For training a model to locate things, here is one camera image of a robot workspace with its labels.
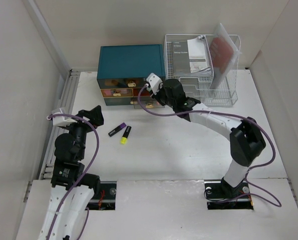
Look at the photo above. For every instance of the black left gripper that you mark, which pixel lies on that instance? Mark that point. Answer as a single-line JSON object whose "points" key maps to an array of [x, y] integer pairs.
{"points": [[94, 115]]}

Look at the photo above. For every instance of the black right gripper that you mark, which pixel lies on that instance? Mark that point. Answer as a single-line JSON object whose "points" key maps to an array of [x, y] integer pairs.
{"points": [[156, 97]]}

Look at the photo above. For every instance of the grey Canon setup guide booklet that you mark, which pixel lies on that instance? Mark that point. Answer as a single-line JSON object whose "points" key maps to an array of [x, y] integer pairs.
{"points": [[190, 57]]}

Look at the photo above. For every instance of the black purple highlighter marker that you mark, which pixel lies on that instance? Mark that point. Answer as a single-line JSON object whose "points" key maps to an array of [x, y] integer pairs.
{"points": [[117, 129]]}

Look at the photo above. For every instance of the pink yellow highlighter marker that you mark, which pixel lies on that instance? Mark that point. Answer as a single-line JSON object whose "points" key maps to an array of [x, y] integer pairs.
{"points": [[125, 135]]}

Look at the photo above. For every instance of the teal drawer organizer box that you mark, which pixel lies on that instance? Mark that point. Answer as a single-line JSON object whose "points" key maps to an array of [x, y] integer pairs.
{"points": [[123, 69]]}

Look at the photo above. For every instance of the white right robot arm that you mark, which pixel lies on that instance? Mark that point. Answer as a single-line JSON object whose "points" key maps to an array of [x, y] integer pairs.
{"points": [[245, 139]]}

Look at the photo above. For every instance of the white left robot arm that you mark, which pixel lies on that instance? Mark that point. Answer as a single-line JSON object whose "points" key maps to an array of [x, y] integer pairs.
{"points": [[72, 187]]}

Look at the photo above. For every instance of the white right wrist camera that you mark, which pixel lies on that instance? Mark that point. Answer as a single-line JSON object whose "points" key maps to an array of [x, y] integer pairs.
{"points": [[153, 84]]}

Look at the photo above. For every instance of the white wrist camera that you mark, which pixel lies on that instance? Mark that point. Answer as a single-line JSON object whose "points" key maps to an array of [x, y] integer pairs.
{"points": [[153, 84], [60, 121]]}

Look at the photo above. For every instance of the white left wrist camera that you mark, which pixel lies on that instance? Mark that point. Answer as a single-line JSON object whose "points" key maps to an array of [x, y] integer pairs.
{"points": [[60, 121]]}

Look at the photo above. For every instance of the white wire mesh file rack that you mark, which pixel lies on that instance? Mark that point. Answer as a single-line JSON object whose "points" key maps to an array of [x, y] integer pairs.
{"points": [[198, 85]]}

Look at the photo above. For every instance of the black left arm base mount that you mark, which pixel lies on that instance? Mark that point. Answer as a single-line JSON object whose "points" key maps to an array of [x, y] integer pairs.
{"points": [[104, 198]]}

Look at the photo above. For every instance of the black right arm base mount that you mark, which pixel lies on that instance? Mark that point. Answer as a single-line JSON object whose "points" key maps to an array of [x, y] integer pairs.
{"points": [[221, 196]]}

